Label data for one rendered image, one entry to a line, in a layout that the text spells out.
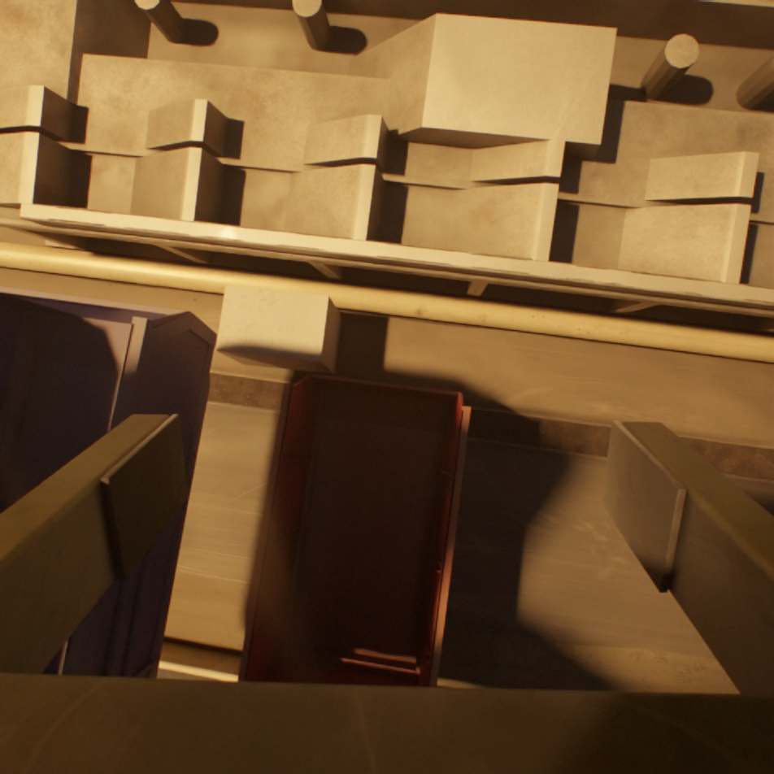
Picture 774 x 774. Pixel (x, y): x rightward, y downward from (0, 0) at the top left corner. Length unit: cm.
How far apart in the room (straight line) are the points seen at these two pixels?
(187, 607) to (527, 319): 55
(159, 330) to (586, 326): 50
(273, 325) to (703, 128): 48
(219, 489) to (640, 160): 60
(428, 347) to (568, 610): 36
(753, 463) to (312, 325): 55
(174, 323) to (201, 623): 47
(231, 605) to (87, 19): 68
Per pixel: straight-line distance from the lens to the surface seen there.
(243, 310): 66
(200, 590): 78
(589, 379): 74
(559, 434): 73
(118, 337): 52
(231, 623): 77
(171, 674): 128
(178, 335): 41
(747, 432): 81
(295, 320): 64
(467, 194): 60
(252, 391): 75
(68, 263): 86
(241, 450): 75
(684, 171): 63
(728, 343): 78
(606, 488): 17
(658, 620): 78
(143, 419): 17
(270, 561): 61
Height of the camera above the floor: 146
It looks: 82 degrees down
